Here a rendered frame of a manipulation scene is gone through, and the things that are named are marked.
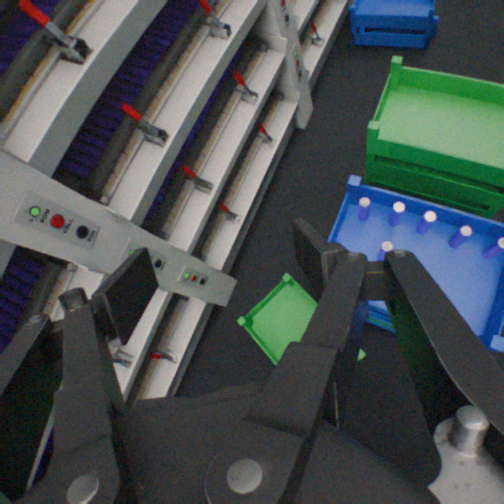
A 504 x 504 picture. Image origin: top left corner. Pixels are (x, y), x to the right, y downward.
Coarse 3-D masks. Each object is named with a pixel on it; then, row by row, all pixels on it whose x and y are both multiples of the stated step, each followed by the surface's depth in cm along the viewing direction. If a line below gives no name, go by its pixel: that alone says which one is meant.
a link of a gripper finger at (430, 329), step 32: (416, 288) 9; (416, 320) 8; (448, 320) 7; (416, 352) 8; (448, 352) 6; (480, 352) 6; (416, 384) 8; (448, 384) 6; (480, 384) 5; (448, 416) 6
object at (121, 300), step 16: (144, 256) 18; (128, 272) 15; (144, 272) 18; (112, 288) 13; (128, 288) 15; (144, 288) 17; (96, 304) 13; (112, 304) 13; (128, 304) 15; (144, 304) 17; (112, 320) 13; (128, 320) 14; (112, 336) 13; (128, 336) 14
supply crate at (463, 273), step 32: (352, 192) 51; (384, 192) 49; (352, 224) 54; (384, 224) 52; (416, 224) 50; (448, 224) 48; (480, 224) 44; (416, 256) 49; (448, 256) 47; (480, 256) 45; (448, 288) 46; (480, 288) 44; (480, 320) 43
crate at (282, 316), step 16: (288, 288) 87; (272, 304) 87; (288, 304) 86; (304, 304) 84; (240, 320) 81; (256, 320) 88; (272, 320) 86; (288, 320) 84; (304, 320) 83; (256, 336) 83; (272, 336) 85; (288, 336) 83; (272, 352) 83
